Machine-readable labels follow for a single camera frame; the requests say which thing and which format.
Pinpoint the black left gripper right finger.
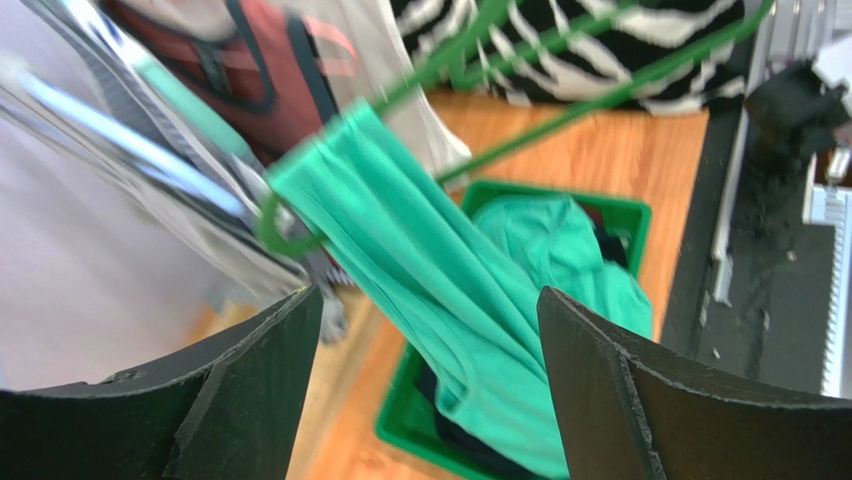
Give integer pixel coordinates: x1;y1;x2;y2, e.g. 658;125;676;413
537;288;851;479

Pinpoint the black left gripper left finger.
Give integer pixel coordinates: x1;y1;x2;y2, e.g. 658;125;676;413
1;287;323;479

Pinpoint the green plastic hanger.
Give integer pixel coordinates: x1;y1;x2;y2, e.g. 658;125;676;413
257;1;769;257

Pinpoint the green tank top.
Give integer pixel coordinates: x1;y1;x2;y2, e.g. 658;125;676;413
267;102;653;479

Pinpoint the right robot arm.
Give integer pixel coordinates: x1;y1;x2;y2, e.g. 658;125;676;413
745;34;851;185

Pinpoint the grey tank top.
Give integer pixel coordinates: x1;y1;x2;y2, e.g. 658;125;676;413
194;274;348;345

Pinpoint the light blue plastic hanger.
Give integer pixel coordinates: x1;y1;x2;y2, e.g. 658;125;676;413
1;68;248;217

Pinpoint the maroon tank top dark trim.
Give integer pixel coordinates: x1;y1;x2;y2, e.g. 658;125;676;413
101;1;337;166

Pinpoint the pink plastic hanger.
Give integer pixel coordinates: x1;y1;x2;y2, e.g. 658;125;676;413
216;11;360;79

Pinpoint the blue white striped tank top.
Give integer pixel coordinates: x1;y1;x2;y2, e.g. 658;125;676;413
5;1;350;293

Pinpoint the green plastic tray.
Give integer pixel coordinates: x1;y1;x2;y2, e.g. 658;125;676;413
375;180;652;480

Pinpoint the zebra print blanket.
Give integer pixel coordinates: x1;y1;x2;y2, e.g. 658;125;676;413
391;1;745;116

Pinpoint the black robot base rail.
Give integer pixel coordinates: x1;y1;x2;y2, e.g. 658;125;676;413
658;0;852;401

